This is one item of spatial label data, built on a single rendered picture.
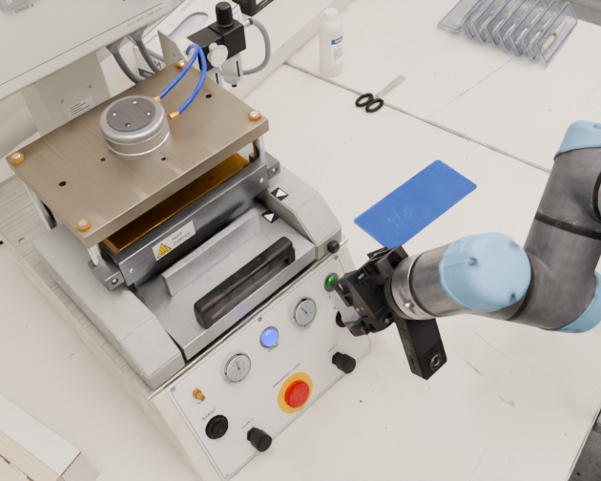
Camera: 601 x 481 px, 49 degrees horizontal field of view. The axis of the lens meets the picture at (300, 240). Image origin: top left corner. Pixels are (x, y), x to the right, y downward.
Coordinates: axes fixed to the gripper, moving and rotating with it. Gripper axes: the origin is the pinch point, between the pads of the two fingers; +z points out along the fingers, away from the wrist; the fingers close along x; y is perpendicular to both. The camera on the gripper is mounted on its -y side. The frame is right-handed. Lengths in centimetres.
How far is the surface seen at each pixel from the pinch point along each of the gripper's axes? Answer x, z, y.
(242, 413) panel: 20.1, 2.7, -0.6
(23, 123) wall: 10, 54, 63
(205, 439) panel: 26.1, 2.2, 0.1
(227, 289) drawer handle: 15.2, -9.5, 14.6
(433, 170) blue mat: -39.0, 17.0, 7.4
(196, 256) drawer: 14.7, -5.7, 20.0
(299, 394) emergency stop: 12.0, 3.5, -4.0
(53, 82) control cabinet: 14, 1, 50
